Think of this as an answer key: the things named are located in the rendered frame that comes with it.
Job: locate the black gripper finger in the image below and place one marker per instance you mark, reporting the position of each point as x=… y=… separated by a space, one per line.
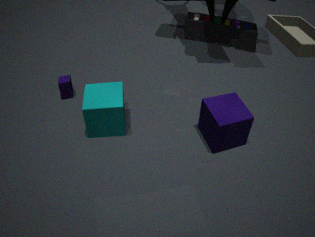
x=227 y=8
x=211 y=9

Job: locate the purple cube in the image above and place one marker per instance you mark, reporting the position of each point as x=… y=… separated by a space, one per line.
x=224 y=122

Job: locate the teal cube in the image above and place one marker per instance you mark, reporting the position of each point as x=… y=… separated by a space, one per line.
x=103 y=109

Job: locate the small purple block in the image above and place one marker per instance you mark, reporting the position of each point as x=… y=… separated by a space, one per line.
x=66 y=87

